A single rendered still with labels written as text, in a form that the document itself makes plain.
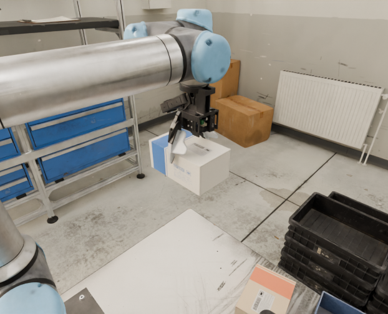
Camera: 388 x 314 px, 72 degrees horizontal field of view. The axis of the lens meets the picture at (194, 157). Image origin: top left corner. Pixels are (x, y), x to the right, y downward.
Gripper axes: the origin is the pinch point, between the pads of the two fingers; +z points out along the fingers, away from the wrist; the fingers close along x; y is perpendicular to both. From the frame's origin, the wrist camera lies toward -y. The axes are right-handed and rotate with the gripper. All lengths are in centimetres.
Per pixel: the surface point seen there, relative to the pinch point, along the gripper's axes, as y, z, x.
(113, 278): -10.0, 41.5, -24.5
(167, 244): -8.1, 41.5, -3.1
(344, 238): 35, 62, 70
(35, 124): -140, 35, -3
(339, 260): 38, 59, 52
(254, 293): 27.6, 33.7, -1.4
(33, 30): -140, -20, 11
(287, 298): 34.9, 33.6, 3.7
